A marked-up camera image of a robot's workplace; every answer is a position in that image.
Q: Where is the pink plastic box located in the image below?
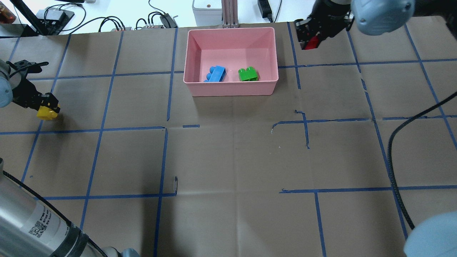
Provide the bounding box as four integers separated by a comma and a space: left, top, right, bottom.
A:
183, 27, 279, 97

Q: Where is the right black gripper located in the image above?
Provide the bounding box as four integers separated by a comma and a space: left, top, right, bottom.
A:
307, 0, 353, 38

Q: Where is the brown paper table cover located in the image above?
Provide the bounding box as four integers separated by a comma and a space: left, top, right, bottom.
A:
1, 17, 456, 257

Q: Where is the white square box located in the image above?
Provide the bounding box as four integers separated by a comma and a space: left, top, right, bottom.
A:
192, 0, 222, 26

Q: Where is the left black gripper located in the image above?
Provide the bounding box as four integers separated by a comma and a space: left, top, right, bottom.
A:
10, 77, 60, 109

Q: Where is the red toy block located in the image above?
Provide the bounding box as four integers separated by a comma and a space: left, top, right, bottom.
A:
304, 35, 321, 50

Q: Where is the aluminium frame post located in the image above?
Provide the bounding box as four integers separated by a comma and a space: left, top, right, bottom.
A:
221, 0, 239, 28

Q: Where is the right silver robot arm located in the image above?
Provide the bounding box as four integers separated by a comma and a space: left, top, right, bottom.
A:
294, 0, 456, 257

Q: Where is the black corrugated cable conduit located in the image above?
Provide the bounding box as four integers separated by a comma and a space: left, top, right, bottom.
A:
387, 92, 457, 230

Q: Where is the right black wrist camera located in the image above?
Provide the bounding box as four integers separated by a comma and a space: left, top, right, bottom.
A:
293, 19, 312, 50

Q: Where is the yellow toy block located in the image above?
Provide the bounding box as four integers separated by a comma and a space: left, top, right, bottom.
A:
36, 106, 58, 121

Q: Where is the green toy block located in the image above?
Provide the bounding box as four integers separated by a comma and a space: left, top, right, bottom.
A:
238, 66, 258, 81

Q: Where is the black power adapter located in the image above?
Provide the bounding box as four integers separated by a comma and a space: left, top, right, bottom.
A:
257, 0, 272, 20

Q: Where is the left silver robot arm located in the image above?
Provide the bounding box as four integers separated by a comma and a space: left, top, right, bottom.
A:
0, 60, 139, 257

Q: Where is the blue toy block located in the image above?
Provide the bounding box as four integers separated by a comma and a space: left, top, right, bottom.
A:
204, 66, 226, 82

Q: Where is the black usb hub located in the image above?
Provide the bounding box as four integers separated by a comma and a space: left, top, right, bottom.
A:
36, 8, 75, 27

